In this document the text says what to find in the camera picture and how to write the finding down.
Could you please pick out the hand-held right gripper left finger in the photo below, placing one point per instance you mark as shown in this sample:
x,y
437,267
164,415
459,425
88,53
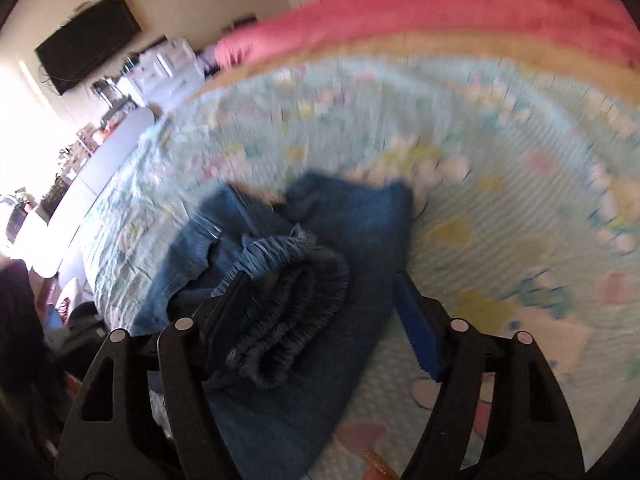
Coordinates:
x,y
220,310

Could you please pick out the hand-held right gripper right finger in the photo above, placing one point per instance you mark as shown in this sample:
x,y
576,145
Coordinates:
x,y
417,320

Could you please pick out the blue denim pants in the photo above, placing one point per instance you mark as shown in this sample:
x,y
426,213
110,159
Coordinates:
x,y
350,240

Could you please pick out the cartoon printed bedsheet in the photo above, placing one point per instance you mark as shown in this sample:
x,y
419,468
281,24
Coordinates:
x,y
500,160

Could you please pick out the dark clothing heap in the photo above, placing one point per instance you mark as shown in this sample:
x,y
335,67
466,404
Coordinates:
x,y
25,335

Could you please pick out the cluttered side table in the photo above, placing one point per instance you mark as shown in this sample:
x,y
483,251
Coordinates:
x,y
90,145

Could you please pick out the white plastic storage drawers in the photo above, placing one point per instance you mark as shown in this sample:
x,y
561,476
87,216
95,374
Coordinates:
x,y
165,70

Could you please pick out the pink blanket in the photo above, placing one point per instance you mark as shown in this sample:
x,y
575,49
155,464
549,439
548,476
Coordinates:
x,y
425,10

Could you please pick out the black wall television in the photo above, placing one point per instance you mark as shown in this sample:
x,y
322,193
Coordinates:
x,y
85,45

